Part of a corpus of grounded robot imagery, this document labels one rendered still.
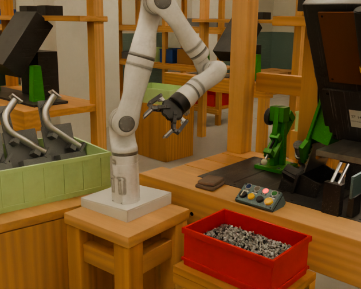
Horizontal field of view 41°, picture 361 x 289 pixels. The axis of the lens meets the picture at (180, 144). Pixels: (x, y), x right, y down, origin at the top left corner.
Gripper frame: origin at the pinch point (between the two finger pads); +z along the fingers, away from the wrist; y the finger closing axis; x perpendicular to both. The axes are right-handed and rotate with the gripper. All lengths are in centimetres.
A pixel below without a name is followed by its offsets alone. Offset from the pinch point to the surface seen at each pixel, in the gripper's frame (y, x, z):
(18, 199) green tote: -20, 48, 42
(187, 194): 25.2, 26.4, -0.6
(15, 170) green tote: -28, 41, 36
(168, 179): 15.9, 35.6, -2.7
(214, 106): -5, 495, -297
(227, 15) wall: -151, 828, -693
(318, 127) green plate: 40, -7, -41
